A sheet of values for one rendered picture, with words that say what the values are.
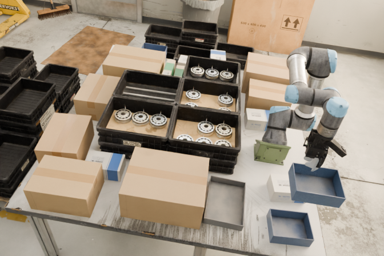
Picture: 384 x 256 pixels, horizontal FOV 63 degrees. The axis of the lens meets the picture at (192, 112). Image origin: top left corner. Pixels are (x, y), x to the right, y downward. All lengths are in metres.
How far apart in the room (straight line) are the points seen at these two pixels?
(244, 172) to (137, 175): 0.67
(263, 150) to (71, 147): 1.09
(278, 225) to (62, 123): 1.32
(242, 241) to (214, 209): 0.21
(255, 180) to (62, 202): 1.04
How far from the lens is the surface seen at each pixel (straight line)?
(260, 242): 1.70
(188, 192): 1.53
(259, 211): 1.79
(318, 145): 1.40
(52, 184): 1.66
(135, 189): 1.53
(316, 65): 1.70
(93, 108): 2.09
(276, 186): 1.80
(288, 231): 1.78
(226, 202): 1.76
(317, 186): 1.51
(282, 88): 2.37
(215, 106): 2.10
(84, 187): 1.62
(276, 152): 1.95
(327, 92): 1.38
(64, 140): 1.84
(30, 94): 2.84
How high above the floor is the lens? 2.15
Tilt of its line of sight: 41 degrees down
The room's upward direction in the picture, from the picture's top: 7 degrees clockwise
